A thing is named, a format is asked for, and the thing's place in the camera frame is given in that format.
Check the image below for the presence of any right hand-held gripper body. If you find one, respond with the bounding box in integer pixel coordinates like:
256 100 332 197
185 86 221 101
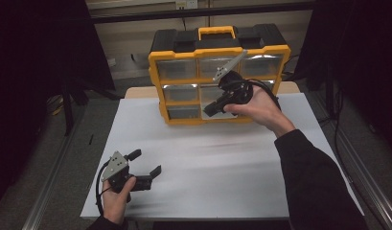
212 49 255 105

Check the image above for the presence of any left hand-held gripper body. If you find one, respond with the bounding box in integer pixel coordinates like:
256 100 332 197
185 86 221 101
101 150 152 194

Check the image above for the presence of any clear plastic drawer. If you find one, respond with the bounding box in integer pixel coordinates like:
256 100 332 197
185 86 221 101
200 103 240 122

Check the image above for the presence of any yellow black drawer organizer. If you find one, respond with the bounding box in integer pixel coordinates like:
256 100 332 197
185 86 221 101
148 23 292 127

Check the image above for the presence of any person's right hand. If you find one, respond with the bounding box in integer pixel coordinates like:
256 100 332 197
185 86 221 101
223 85 297 139

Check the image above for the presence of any person's left hand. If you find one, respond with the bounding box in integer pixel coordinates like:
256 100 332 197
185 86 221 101
102 176 138 225

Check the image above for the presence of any white table board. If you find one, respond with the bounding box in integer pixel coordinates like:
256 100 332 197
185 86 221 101
80 92 365 221

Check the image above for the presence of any grid of clear drawers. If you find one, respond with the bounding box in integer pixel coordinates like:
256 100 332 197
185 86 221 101
155 54 285 121

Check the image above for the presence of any wooden table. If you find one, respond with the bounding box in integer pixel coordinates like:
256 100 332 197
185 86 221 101
125 80 302 100

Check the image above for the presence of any black metal stand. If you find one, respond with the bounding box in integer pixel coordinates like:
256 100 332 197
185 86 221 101
59 76 122 137

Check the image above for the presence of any black curtain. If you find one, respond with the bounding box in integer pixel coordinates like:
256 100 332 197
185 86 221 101
0 0 117 209
293 0 392 154

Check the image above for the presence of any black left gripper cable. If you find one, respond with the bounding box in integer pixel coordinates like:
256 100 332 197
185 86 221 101
95 159 112 217

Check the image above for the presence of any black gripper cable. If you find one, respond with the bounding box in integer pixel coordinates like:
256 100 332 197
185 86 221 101
95 159 112 217
247 78 283 111

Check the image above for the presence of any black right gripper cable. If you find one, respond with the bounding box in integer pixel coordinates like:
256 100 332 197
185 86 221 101
247 78 283 111

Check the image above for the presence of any aluminium frame rail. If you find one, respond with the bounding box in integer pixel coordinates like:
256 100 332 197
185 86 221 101
22 127 86 230
335 127 392 230

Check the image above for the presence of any white wall socket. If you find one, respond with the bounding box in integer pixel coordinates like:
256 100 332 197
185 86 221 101
175 0 198 10

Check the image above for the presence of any black horizontal rail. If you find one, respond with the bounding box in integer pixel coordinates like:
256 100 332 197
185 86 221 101
87 2 314 24

